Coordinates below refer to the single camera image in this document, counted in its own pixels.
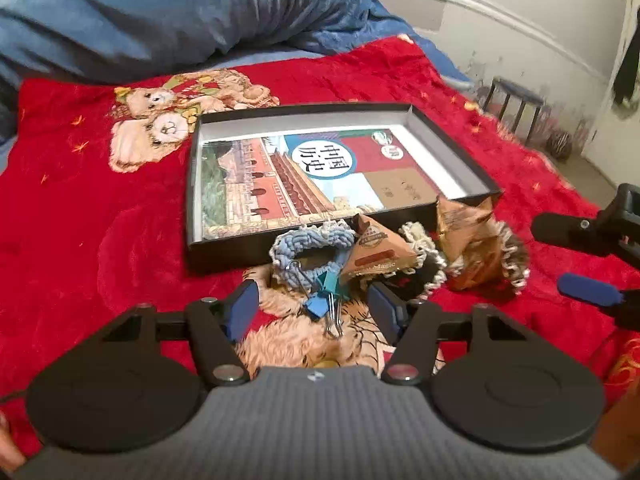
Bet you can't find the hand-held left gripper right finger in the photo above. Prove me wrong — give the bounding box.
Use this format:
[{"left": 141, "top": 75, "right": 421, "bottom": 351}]
[{"left": 367, "top": 281, "right": 538, "bottom": 386}]

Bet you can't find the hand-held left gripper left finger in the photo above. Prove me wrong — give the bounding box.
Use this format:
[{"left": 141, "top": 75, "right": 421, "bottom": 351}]
[{"left": 102, "top": 280, "right": 261, "bottom": 386}]

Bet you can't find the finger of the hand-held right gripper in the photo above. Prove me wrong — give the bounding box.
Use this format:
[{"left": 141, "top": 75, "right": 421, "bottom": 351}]
[
  {"left": 557, "top": 273, "right": 640, "bottom": 332},
  {"left": 531, "top": 212, "right": 621, "bottom": 255}
]

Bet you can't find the green binder clip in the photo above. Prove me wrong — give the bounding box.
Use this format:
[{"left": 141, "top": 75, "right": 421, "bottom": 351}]
[{"left": 287, "top": 260, "right": 346, "bottom": 301}]

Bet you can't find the blue binder clip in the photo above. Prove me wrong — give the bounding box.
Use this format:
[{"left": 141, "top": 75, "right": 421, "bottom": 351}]
[{"left": 300, "top": 282, "right": 346, "bottom": 338}]

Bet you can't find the cream knitted scrunchie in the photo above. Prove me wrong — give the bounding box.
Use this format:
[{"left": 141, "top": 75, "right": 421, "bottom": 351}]
[{"left": 397, "top": 221, "right": 448, "bottom": 301}]

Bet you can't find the black shallow cardboard box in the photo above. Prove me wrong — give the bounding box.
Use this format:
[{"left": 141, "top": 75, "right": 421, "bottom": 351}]
[{"left": 185, "top": 102, "right": 502, "bottom": 275}]

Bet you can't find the brown triangular snack packet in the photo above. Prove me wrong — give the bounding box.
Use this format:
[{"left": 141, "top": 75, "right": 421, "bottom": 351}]
[{"left": 341, "top": 213, "right": 420, "bottom": 282}]

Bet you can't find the brown lace-edged scrunchie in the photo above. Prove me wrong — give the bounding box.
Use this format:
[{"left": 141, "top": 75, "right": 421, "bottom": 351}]
[{"left": 450, "top": 222, "right": 531, "bottom": 303}]

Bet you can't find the blue knitted scrunchie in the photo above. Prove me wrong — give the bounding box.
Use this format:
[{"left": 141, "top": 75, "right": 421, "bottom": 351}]
[{"left": 269, "top": 221, "right": 357, "bottom": 295}]

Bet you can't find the striped dark ball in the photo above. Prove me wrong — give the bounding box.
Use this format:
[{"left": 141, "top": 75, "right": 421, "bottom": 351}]
[{"left": 546, "top": 130, "right": 573, "bottom": 161}]

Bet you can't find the crumpled brown snack packet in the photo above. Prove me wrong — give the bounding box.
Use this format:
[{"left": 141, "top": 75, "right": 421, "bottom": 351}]
[{"left": 435, "top": 195, "right": 501, "bottom": 291}]

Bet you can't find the dark hanging cloth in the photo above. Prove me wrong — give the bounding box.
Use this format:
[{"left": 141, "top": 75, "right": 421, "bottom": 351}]
[{"left": 612, "top": 15, "right": 640, "bottom": 106}]

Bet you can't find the illustrated paperback book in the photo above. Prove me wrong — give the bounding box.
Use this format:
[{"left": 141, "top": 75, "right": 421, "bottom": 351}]
[{"left": 200, "top": 127, "right": 441, "bottom": 241}]

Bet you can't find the dark metal stool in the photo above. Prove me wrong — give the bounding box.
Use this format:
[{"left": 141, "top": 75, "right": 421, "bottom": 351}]
[{"left": 482, "top": 77, "right": 553, "bottom": 146}]

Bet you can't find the red teddy bear blanket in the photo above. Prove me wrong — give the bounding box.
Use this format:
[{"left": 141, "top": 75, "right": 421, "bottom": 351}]
[{"left": 0, "top": 35, "right": 640, "bottom": 461}]

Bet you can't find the blue plush blanket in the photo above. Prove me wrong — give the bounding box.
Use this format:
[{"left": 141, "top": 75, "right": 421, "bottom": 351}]
[{"left": 0, "top": 0, "right": 473, "bottom": 136}]

